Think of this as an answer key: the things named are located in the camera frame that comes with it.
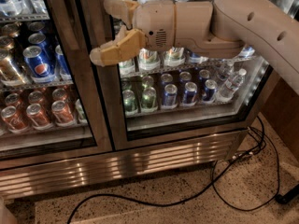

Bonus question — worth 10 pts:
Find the white green can middle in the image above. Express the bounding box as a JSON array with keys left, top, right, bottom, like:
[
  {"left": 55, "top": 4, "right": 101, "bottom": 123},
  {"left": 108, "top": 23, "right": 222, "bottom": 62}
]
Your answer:
[{"left": 138, "top": 49, "right": 160, "bottom": 71}]

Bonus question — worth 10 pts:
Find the white green can left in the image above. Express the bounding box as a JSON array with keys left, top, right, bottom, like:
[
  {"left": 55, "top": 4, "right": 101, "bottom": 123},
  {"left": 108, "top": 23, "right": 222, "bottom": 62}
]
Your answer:
[{"left": 119, "top": 59, "right": 135, "bottom": 76}]

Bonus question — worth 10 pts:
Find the gold can front left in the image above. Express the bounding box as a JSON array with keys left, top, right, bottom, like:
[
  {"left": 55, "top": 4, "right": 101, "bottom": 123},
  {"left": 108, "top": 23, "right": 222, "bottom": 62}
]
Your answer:
[{"left": 0, "top": 49, "right": 30, "bottom": 87}]

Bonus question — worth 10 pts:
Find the clear water bottle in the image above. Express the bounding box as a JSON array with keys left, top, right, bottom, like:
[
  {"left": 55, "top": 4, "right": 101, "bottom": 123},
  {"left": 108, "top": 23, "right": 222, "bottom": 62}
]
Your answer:
[{"left": 216, "top": 68, "right": 247, "bottom": 102}]

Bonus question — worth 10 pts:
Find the white green can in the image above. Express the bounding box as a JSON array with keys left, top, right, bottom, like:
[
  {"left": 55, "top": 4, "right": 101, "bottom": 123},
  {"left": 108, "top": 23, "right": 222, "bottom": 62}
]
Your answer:
[
  {"left": 164, "top": 48, "right": 185, "bottom": 67},
  {"left": 138, "top": 49, "right": 160, "bottom": 71},
  {"left": 119, "top": 59, "right": 135, "bottom": 76}
]

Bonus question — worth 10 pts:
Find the red coke can right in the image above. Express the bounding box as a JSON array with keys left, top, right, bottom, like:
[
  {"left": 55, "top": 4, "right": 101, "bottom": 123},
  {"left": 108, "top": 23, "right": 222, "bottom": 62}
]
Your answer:
[{"left": 51, "top": 100, "right": 76, "bottom": 127}]

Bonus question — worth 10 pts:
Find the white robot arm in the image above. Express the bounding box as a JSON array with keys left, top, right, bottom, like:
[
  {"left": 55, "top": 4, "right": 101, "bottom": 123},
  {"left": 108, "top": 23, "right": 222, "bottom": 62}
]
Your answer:
[{"left": 90, "top": 0, "right": 299, "bottom": 92}]

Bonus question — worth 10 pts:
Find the blue can middle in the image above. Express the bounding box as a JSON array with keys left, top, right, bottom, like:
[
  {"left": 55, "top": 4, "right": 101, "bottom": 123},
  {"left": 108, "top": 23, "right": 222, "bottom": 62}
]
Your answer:
[{"left": 180, "top": 82, "right": 197, "bottom": 106}]

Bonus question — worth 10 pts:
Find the blue pepsi can front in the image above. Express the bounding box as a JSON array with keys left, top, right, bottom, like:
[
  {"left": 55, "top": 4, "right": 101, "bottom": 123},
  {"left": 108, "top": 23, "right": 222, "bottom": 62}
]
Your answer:
[{"left": 22, "top": 46, "right": 55, "bottom": 83}]

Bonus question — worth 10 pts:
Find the red coke can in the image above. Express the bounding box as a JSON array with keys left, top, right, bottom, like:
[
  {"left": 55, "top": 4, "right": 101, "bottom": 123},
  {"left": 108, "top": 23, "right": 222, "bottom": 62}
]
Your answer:
[
  {"left": 1, "top": 105, "right": 29, "bottom": 133},
  {"left": 51, "top": 100, "right": 76, "bottom": 127},
  {"left": 26, "top": 104, "right": 52, "bottom": 130}
]

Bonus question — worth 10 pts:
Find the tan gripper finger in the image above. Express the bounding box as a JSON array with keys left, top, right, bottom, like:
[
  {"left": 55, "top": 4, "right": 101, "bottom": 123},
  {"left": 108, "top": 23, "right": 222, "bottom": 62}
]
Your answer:
[
  {"left": 90, "top": 25, "right": 147, "bottom": 67},
  {"left": 104, "top": 0, "right": 140, "bottom": 29}
]

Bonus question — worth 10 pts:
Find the black floor cable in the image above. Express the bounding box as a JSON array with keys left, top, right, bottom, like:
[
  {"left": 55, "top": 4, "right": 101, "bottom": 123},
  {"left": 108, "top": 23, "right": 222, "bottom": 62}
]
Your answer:
[{"left": 66, "top": 115, "right": 299, "bottom": 224}]

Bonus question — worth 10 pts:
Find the red coke can middle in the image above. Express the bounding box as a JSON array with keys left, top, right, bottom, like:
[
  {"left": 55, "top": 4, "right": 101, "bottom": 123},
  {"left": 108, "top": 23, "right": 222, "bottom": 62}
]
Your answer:
[{"left": 26, "top": 104, "right": 52, "bottom": 130}]

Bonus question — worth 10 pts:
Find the red coke can left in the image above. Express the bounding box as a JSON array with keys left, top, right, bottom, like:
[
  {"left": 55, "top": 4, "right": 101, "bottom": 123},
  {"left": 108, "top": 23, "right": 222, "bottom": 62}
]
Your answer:
[{"left": 1, "top": 105, "right": 29, "bottom": 133}]

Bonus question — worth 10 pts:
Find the blue can left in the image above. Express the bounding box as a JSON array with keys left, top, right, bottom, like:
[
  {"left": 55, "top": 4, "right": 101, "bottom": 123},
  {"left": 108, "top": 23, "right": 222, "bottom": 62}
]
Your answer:
[{"left": 162, "top": 84, "right": 178, "bottom": 109}]

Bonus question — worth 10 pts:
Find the stainless fridge base grille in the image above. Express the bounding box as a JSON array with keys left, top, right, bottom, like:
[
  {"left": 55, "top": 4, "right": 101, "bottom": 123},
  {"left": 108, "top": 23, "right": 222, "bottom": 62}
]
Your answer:
[{"left": 0, "top": 129, "right": 248, "bottom": 200}]

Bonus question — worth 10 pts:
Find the white green can right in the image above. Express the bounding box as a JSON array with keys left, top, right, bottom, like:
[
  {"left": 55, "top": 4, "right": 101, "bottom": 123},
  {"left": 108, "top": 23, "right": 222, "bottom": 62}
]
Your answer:
[{"left": 164, "top": 48, "right": 185, "bottom": 67}]

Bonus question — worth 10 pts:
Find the glass fridge door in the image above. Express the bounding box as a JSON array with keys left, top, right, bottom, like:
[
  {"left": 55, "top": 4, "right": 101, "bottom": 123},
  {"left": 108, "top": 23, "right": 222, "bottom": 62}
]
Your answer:
[
  {"left": 0, "top": 0, "right": 111, "bottom": 170},
  {"left": 76, "top": 0, "right": 299, "bottom": 151}
]

